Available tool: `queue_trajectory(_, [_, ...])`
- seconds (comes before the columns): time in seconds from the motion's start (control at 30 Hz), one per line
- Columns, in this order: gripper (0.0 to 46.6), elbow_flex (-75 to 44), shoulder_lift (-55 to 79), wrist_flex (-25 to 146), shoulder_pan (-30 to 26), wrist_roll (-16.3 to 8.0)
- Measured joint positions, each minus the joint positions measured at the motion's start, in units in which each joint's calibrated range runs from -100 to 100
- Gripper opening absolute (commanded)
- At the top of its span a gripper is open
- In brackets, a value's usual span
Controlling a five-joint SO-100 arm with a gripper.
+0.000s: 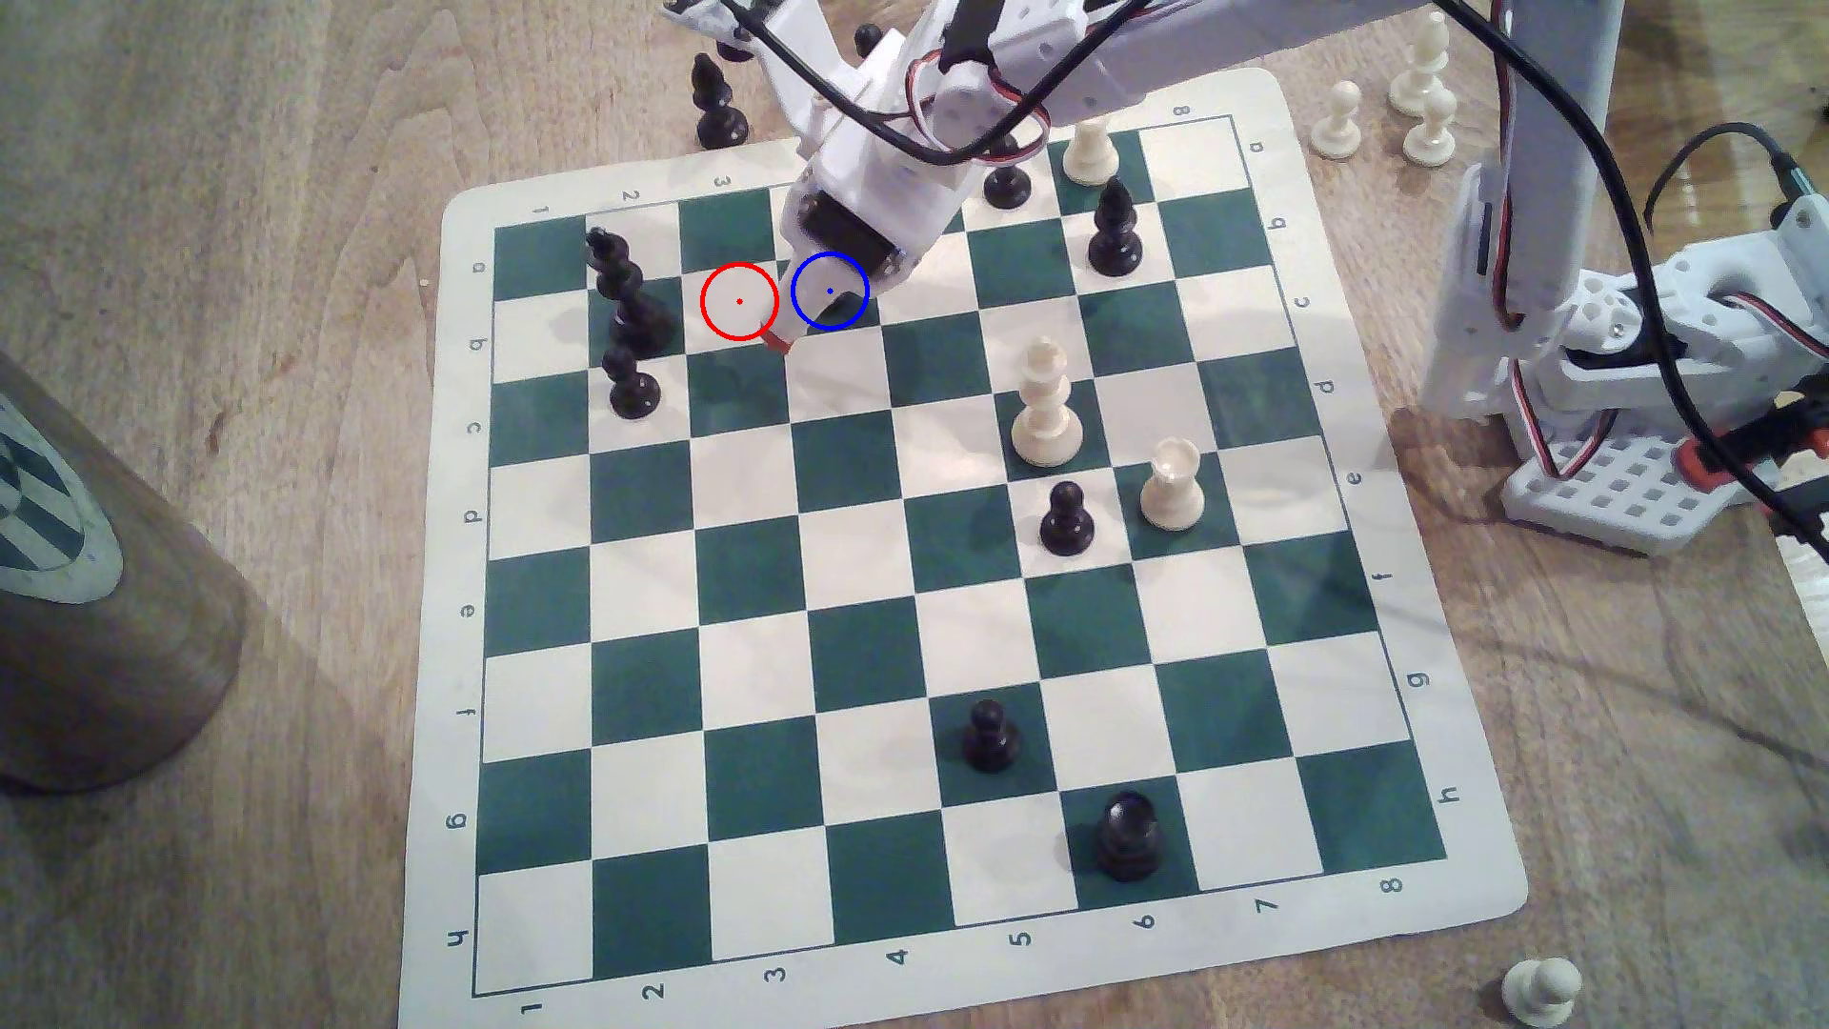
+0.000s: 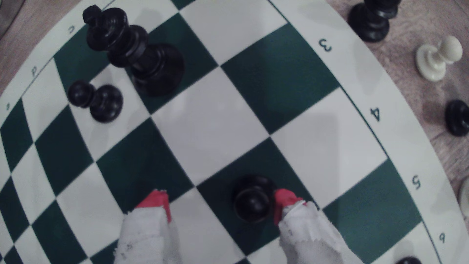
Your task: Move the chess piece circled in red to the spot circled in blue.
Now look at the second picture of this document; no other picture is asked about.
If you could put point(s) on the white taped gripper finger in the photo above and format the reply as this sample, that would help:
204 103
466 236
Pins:
307 238
146 234

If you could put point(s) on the black pawn chess piece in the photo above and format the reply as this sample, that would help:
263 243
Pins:
458 118
408 260
252 200
104 102

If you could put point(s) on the black king chess piece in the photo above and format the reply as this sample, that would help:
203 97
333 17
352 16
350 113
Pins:
146 62

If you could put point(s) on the white pawn chess piece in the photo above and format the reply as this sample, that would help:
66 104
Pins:
432 60

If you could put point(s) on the black bishop chess piece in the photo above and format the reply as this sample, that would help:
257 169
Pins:
370 22

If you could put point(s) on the green white chessboard mat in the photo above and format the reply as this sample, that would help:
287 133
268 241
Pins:
220 121

